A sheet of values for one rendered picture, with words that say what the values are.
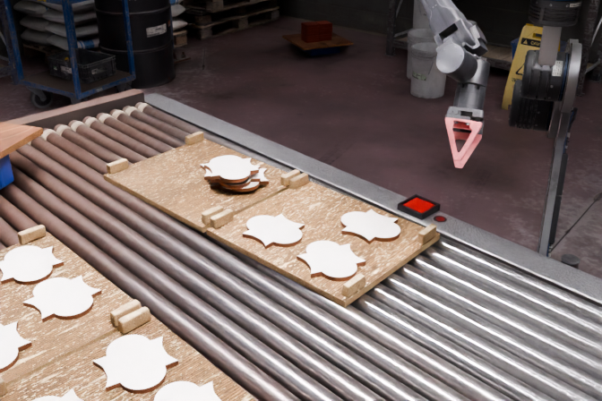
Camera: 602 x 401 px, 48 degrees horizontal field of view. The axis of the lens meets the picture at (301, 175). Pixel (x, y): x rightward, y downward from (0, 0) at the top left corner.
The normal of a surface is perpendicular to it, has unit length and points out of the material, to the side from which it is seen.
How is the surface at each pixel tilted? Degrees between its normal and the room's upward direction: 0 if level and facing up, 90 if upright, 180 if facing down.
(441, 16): 68
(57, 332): 0
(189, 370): 0
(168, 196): 0
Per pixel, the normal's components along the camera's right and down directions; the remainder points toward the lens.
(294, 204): 0.00, -0.90
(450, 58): -0.65, -0.19
